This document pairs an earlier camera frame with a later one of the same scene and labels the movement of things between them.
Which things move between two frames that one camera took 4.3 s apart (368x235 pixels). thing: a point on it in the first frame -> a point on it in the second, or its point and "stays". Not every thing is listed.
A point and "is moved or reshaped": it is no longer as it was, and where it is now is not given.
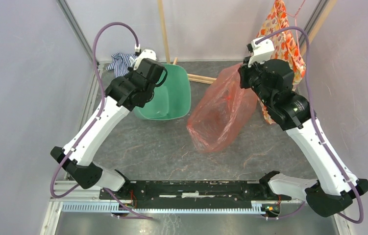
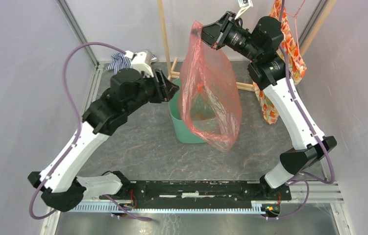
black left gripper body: x=150 y=96 -> x=159 y=94
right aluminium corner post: x=316 y=14 stays
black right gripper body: x=252 y=77 -> x=227 y=23
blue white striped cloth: x=121 y=63 stays
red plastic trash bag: x=223 y=113 is moved or reshaped
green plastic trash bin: x=171 y=100 -> x=200 y=109
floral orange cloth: x=277 y=26 stays
